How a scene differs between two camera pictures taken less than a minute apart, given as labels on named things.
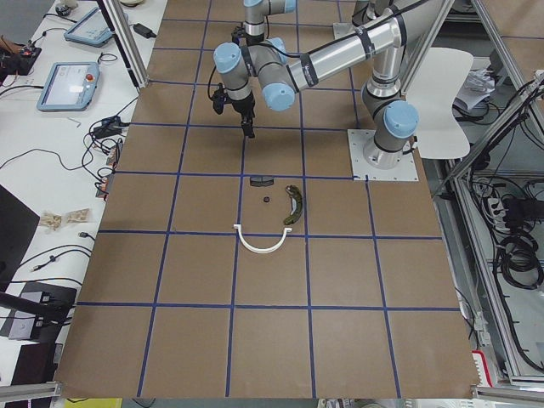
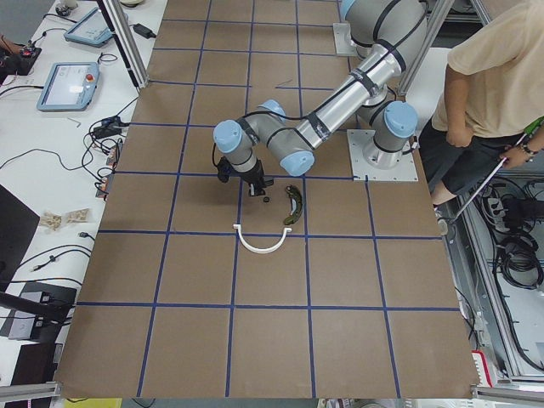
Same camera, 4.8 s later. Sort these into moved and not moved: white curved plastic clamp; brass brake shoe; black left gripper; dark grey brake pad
Moved: black left gripper
Not moved: brass brake shoe; white curved plastic clamp; dark grey brake pad
